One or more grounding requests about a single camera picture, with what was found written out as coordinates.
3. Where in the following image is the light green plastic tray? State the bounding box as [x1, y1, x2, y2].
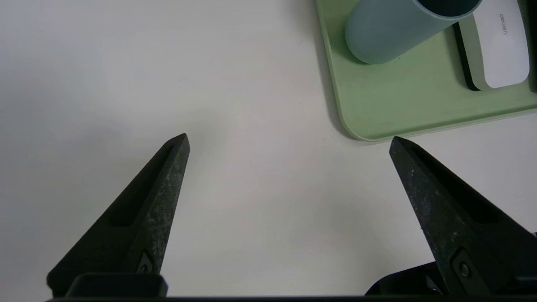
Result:
[315, 0, 537, 142]

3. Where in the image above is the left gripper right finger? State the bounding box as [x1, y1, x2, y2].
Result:
[389, 136, 537, 295]

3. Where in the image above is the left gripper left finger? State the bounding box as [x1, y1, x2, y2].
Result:
[46, 133, 190, 297]

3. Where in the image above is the blue-grey plastic cup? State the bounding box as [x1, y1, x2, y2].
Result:
[345, 0, 483, 65]

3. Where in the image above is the white whiteboard eraser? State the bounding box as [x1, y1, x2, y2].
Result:
[453, 0, 531, 91]

